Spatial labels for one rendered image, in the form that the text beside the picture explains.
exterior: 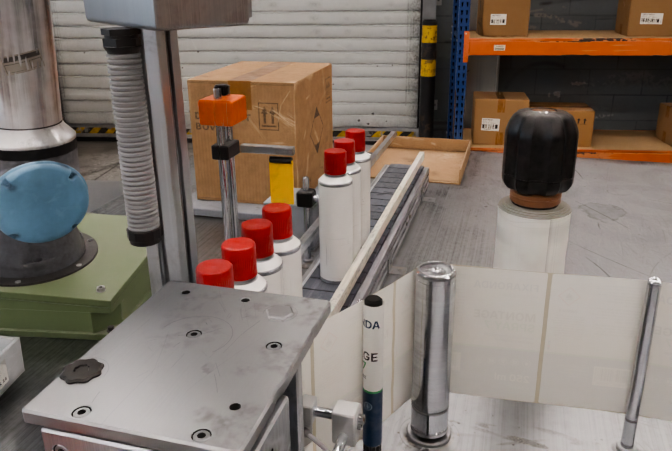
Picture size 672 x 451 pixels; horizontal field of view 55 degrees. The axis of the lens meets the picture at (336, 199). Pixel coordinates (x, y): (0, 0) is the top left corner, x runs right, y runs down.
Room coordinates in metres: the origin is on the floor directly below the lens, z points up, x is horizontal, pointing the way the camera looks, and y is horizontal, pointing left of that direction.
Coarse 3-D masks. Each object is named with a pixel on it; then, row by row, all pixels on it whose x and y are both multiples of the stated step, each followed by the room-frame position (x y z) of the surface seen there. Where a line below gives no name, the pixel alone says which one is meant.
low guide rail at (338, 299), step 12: (420, 156) 1.47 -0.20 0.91; (408, 180) 1.29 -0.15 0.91; (396, 192) 1.21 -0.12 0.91; (396, 204) 1.16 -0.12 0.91; (384, 216) 1.08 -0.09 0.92; (384, 228) 1.05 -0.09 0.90; (372, 240) 0.97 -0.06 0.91; (360, 252) 0.92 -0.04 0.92; (360, 264) 0.88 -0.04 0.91; (348, 276) 0.84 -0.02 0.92; (348, 288) 0.81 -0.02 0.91; (336, 300) 0.77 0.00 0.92; (336, 312) 0.75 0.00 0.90
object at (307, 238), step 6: (390, 132) 1.52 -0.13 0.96; (390, 138) 1.46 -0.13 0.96; (384, 144) 1.41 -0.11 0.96; (378, 150) 1.35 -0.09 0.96; (384, 150) 1.40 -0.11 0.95; (372, 156) 1.31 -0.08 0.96; (378, 156) 1.34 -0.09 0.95; (372, 162) 1.28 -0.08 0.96; (318, 222) 0.93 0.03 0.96; (312, 228) 0.91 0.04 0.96; (318, 228) 0.92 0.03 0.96; (306, 234) 0.88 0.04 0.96; (312, 234) 0.89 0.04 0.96; (300, 240) 0.86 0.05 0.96; (306, 240) 0.86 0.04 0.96; (312, 240) 0.89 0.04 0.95; (306, 246) 0.86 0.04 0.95
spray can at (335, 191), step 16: (336, 160) 0.89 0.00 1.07; (336, 176) 0.89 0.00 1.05; (320, 192) 0.89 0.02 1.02; (336, 192) 0.88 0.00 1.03; (352, 192) 0.90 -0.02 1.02; (320, 208) 0.89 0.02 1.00; (336, 208) 0.88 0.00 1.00; (352, 208) 0.90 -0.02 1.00; (320, 224) 0.90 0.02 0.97; (336, 224) 0.88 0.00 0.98; (352, 224) 0.90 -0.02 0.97; (320, 240) 0.90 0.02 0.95; (336, 240) 0.88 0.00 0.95; (352, 240) 0.90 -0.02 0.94; (320, 256) 0.90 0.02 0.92; (336, 256) 0.88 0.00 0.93; (352, 256) 0.90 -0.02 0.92; (320, 272) 0.90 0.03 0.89; (336, 272) 0.88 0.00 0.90
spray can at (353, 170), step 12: (336, 144) 0.95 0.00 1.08; (348, 144) 0.95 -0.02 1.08; (348, 156) 0.95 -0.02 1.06; (348, 168) 0.95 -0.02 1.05; (360, 168) 0.96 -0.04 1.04; (360, 180) 0.96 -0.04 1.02; (360, 192) 0.96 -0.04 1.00; (360, 204) 0.96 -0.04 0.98; (360, 216) 0.96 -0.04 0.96; (360, 228) 0.96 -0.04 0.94; (360, 240) 0.96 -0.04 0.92
